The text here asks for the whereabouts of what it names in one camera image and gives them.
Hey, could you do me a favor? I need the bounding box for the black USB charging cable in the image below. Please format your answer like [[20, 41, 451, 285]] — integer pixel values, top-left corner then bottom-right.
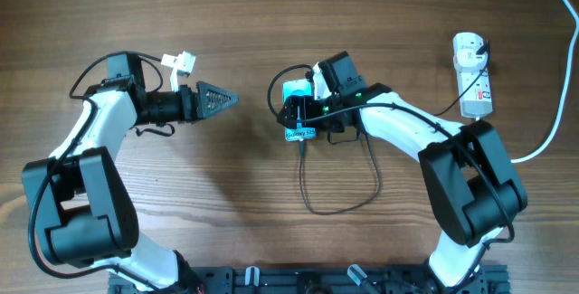
[[296, 39, 493, 216]]

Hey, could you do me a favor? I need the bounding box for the blue screen smartphone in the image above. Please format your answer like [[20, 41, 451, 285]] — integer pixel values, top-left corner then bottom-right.
[[282, 79, 317, 142]]

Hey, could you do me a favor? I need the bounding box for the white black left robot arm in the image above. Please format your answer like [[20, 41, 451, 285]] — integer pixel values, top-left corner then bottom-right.
[[22, 51, 239, 293]]

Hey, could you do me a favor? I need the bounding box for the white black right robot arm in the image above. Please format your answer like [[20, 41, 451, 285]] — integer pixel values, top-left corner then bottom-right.
[[272, 52, 528, 293]]

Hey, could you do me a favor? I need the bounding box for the white USB charger plug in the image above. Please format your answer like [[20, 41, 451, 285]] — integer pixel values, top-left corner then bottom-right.
[[453, 45, 489, 72]]

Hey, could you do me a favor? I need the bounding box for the white power strip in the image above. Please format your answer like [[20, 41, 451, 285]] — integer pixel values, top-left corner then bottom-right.
[[452, 32, 493, 119]]

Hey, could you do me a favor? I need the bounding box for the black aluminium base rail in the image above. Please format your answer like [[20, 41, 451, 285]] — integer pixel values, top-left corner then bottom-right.
[[107, 264, 511, 294]]

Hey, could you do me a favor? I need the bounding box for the white power strip cord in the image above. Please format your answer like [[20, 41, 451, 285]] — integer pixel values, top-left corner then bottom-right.
[[474, 0, 579, 165]]

